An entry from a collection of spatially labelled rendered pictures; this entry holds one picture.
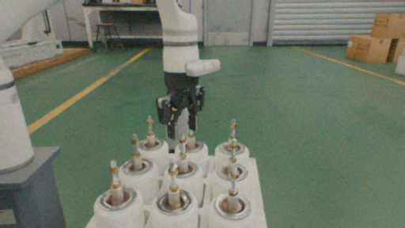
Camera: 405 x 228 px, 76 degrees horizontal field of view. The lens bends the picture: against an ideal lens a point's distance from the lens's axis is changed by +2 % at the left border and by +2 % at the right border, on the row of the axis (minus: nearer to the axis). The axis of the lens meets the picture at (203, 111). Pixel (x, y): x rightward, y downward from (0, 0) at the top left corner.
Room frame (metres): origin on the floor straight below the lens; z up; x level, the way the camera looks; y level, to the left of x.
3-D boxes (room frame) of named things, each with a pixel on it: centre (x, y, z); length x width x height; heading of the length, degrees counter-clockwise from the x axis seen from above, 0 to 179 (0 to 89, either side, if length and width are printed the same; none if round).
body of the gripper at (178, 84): (0.54, 0.05, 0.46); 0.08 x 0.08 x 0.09
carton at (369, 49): (3.57, -2.27, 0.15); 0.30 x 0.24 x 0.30; 0
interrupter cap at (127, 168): (0.56, 0.16, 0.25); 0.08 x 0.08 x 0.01
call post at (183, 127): (0.84, 0.09, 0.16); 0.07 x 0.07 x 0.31; 84
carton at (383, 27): (3.57, -2.42, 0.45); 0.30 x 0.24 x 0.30; 3
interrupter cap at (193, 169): (0.54, 0.05, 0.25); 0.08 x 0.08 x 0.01
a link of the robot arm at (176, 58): (0.53, 0.03, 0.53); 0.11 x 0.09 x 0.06; 53
